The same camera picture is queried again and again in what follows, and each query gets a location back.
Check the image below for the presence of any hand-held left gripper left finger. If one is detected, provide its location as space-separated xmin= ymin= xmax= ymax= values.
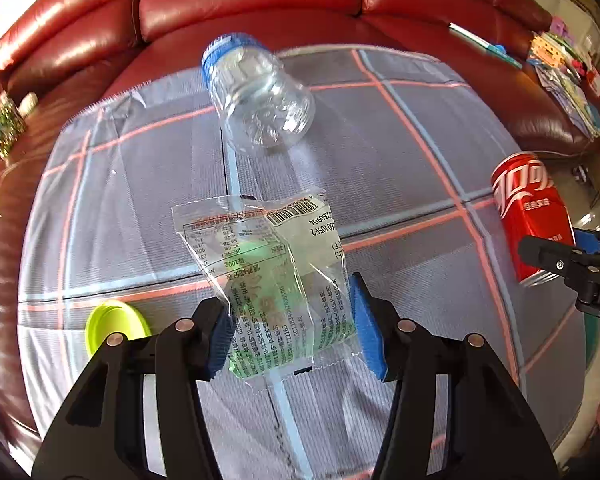
xmin=31 ymin=297 xmax=238 ymax=480

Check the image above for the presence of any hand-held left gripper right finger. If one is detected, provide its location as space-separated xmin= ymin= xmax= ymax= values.
xmin=347 ymin=272 xmax=560 ymax=480

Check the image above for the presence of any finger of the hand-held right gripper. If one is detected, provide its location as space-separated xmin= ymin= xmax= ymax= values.
xmin=519 ymin=235 xmax=600 ymax=281
xmin=574 ymin=230 xmax=600 ymax=256

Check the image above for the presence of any red soda can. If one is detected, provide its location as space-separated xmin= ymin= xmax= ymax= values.
xmin=490 ymin=152 xmax=577 ymax=288

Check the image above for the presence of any clear plastic wrapper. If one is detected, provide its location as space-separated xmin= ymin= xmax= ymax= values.
xmin=171 ymin=186 xmax=357 ymax=391

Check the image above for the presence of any yellow-green plastic lid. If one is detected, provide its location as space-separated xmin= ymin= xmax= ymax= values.
xmin=84 ymin=300 xmax=153 ymax=360

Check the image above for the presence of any grey plaid blanket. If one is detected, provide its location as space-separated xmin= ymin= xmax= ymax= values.
xmin=17 ymin=42 xmax=588 ymax=480

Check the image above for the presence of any pile of colourful papers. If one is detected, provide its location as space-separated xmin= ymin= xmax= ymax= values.
xmin=526 ymin=16 xmax=600 ymax=138

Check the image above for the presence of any white and teal booklet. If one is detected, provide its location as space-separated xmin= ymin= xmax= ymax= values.
xmin=449 ymin=22 xmax=523 ymax=70

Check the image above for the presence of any clear plastic bottle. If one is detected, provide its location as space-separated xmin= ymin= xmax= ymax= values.
xmin=201 ymin=32 xmax=316 ymax=150

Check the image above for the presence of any patterned small box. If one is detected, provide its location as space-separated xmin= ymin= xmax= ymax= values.
xmin=0 ymin=92 xmax=28 ymax=161

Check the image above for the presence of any red leather sofa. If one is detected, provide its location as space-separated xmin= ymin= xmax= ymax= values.
xmin=0 ymin=0 xmax=600 ymax=461

